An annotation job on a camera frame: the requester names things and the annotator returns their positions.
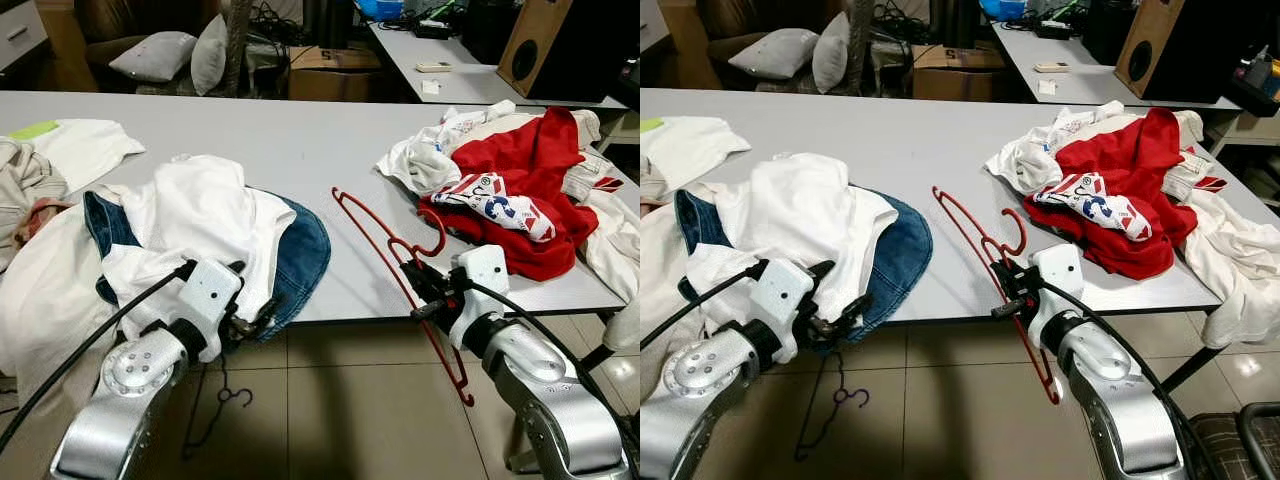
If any dark brown sofa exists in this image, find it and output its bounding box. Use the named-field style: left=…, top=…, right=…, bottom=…
left=75, top=0, right=301, bottom=96
left=695, top=0, right=916, bottom=96

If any white crumpled garment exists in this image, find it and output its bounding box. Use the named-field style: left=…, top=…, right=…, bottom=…
left=376, top=98, right=603, bottom=198
left=985, top=98, right=1206, bottom=196

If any narrow grey pillow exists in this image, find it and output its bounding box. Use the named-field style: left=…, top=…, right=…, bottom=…
left=812, top=10, right=851, bottom=95
left=190, top=12, right=229, bottom=97

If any dark cushioned metal chair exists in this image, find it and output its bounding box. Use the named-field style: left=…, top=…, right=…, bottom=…
left=1183, top=400, right=1280, bottom=480

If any off-white spread garment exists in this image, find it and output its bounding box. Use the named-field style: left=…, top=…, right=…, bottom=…
left=640, top=205, right=701, bottom=401
left=0, top=200, right=126, bottom=401

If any wide grey pillow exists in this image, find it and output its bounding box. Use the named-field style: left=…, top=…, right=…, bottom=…
left=108, top=30, right=199, bottom=84
left=728, top=28, right=821, bottom=81

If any blue denim garment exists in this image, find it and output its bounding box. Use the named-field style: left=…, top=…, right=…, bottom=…
left=675, top=188, right=934, bottom=323
left=83, top=190, right=333, bottom=341

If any red crumpled garment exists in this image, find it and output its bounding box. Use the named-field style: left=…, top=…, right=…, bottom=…
left=418, top=105, right=601, bottom=283
left=1022, top=105, right=1199, bottom=281

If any black slanted metal leg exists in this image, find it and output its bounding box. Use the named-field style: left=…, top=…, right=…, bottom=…
left=575, top=343, right=618, bottom=373
left=1160, top=343, right=1229, bottom=396

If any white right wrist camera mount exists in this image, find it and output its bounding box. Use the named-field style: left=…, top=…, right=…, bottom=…
left=1028, top=243, right=1086, bottom=346
left=448, top=245, right=511, bottom=351

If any cream garment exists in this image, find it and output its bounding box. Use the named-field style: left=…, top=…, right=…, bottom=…
left=575, top=185, right=641, bottom=353
left=1180, top=185, right=1280, bottom=349

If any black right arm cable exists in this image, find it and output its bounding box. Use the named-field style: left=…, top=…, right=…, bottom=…
left=1040, top=280, right=1201, bottom=480
left=465, top=280, right=641, bottom=471

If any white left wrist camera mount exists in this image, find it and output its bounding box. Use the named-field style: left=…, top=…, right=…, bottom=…
left=745, top=258, right=823, bottom=366
left=165, top=257, right=246, bottom=349

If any flat cardboard box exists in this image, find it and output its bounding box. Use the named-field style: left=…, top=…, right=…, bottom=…
left=910, top=45, right=1006, bottom=101
left=287, top=45, right=386, bottom=103

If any white shirt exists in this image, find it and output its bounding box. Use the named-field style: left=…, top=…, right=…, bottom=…
left=100, top=153, right=298, bottom=336
left=685, top=152, right=899, bottom=341

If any white red blue patterned garment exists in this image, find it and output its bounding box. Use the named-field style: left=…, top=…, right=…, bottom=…
left=432, top=172, right=558, bottom=244
left=1033, top=172, right=1153, bottom=243

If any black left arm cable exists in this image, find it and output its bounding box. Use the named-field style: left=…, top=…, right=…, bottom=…
left=640, top=262, right=769, bottom=351
left=0, top=260, right=198, bottom=456

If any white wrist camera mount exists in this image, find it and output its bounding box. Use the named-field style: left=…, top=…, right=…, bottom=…
left=165, top=257, right=246, bottom=349
left=448, top=245, right=511, bottom=351
left=745, top=258, right=823, bottom=366
left=1028, top=243, right=1086, bottom=346

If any purple wire hanger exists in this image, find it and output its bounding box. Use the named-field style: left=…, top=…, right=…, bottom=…
left=795, top=350, right=869, bottom=463
left=180, top=352, right=254, bottom=461

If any wooden black loudspeaker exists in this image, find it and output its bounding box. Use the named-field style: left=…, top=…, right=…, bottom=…
left=497, top=0, right=641, bottom=103
left=1115, top=0, right=1280, bottom=103

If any beige garment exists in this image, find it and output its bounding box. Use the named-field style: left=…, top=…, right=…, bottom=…
left=0, top=137, right=71, bottom=271
left=640, top=155, right=671, bottom=206

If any white t-shirt with green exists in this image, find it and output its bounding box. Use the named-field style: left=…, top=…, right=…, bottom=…
left=5, top=118, right=148, bottom=193
left=640, top=116, right=753, bottom=186

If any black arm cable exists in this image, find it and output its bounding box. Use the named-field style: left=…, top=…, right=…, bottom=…
left=0, top=260, right=198, bottom=456
left=1040, top=280, right=1201, bottom=480
left=465, top=280, right=641, bottom=471
left=640, top=262, right=769, bottom=351

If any red plastic hanger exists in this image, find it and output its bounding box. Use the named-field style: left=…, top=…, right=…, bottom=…
left=332, top=186, right=477, bottom=409
left=932, top=186, right=1063, bottom=406

